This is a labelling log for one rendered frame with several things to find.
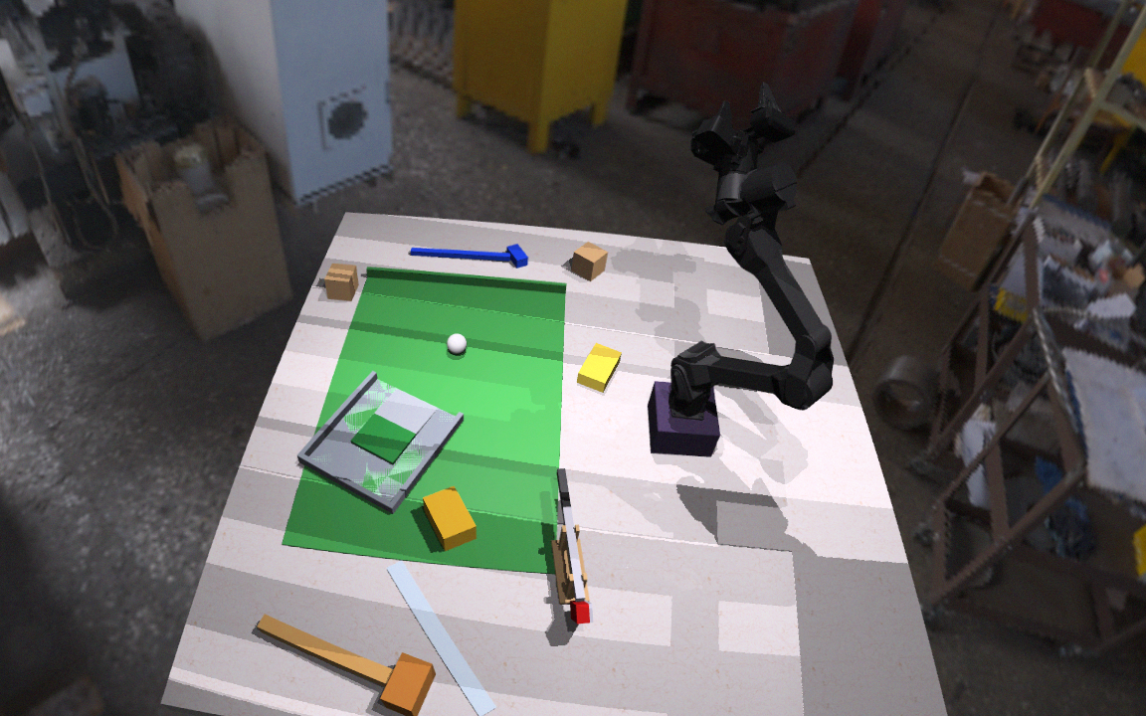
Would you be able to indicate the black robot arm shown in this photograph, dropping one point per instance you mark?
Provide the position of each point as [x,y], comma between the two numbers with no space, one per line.
[755,246]

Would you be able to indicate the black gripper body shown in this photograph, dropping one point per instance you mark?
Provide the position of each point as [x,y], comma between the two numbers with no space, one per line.
[767,122]

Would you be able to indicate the green putting mat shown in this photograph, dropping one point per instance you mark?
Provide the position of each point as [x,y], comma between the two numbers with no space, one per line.
[504,456]

